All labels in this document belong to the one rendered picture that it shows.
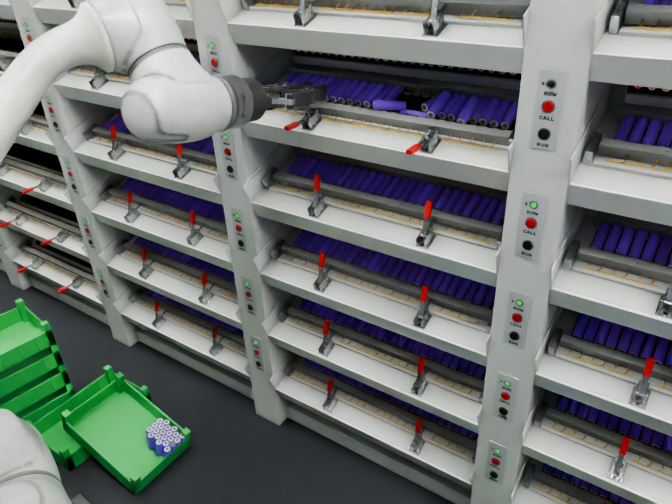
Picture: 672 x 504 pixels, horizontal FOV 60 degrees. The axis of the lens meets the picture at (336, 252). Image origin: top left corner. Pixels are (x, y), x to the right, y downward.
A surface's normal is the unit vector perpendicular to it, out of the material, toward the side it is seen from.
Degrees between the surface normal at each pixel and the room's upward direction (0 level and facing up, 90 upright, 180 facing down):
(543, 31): 90
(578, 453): 20
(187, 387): 0
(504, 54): 110
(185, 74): 44
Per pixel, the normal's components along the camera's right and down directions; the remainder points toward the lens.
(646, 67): -0.51, 0.72
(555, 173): -0.56, 0.44
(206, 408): -0.04, -0.86
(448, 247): -0.23, -0.65
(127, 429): 0.21, -0.74
